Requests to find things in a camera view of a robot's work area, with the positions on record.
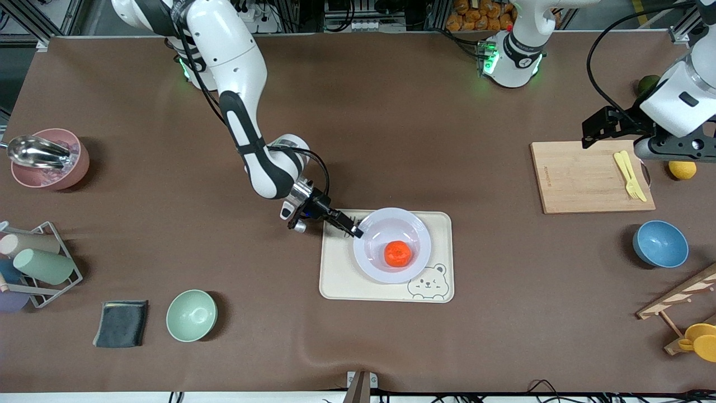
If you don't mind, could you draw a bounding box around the white round plate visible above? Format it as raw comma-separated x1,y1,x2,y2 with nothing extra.
353,208,432,284

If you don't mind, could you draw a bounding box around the orange mandarin fruit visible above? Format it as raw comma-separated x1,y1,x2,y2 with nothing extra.
384,241,413,268

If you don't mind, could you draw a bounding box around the yellow plastic fork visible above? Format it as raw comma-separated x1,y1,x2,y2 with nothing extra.
614,152,638,199

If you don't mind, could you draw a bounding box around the cream tray with bear print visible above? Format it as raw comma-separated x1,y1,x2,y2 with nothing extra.
319,209,455,303

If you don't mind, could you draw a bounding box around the wooden cutting board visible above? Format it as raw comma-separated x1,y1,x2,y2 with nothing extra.
530,140,656,215

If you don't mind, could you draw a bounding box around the yellow plastic fork and knife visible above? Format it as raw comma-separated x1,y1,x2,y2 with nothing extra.
621,150,648,203

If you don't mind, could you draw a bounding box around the blue bowl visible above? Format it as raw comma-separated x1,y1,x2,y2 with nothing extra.
633,220,689,269

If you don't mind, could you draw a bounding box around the bag of orange fruit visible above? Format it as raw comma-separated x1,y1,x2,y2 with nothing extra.
446,0,518,32

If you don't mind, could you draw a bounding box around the light green bowl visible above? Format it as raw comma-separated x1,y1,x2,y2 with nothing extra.
166,289,218,343

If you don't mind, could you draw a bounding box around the wooden peg rack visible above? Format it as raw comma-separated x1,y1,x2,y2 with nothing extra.
636,263,716,356

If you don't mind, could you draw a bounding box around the white power strip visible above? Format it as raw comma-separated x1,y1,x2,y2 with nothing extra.
246,0,280,33

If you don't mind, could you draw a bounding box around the yellow cup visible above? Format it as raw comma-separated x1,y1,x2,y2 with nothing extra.
693,334,716,363
678,323,716,352

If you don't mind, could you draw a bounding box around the folded dark grey cloth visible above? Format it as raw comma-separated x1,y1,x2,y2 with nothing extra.
93,300,149,349

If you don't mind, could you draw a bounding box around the pink bowl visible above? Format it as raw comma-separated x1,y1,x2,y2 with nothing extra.
11,128,90,191

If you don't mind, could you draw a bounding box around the pale green cup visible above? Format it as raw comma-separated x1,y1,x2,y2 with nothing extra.
13,249,76,285

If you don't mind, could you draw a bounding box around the beige cup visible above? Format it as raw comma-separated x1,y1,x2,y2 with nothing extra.
0,233,60,257

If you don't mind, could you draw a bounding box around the shiny metal scoop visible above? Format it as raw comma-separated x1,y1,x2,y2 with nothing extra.
0,135,74,169

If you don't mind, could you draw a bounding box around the blue cup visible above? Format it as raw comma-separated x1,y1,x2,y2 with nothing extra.
0,259,23,285

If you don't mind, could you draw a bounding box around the purple cup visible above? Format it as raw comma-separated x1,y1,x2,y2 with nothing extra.
0,291,30,313

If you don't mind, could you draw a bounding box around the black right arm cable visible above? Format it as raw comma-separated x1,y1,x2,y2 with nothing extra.
168,0,331,198

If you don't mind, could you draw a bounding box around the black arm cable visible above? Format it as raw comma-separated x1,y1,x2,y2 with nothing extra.
586,0,700,123
168,0,331,198

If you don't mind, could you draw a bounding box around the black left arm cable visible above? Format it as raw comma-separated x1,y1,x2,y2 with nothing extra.
586,0,700,123

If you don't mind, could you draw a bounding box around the grey wire cup rack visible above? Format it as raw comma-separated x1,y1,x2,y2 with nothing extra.
0,221,83,309

